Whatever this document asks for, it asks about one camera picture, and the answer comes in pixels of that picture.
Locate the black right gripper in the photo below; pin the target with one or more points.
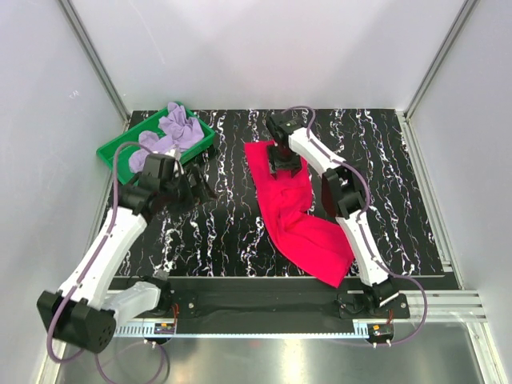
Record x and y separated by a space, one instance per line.
294 166

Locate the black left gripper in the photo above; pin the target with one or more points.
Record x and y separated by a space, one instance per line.
196 194

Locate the red t shirt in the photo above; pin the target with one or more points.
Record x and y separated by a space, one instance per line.
315 245

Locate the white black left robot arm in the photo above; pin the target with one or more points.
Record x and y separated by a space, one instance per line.
79 312

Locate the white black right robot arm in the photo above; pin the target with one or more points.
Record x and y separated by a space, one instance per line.
345 197

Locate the lavender t shirt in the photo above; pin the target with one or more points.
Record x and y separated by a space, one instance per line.
176 130

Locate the left small circuit board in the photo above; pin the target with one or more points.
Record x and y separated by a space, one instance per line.
164 328

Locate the right orange connector box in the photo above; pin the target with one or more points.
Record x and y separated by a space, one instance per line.
380 334

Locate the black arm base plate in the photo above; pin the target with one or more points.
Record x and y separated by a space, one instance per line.
190 283

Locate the grey slotted cable duct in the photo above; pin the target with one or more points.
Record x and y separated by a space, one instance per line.
187 328

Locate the aluminium frame profile left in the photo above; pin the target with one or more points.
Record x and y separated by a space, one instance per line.
79 29

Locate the aluminium frame profile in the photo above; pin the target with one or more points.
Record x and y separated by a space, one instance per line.
458 24
79 29

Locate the aluminium front rail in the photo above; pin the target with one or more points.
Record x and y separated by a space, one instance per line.
440 306

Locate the aluminium frame profile right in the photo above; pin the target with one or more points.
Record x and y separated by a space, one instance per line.
458 24

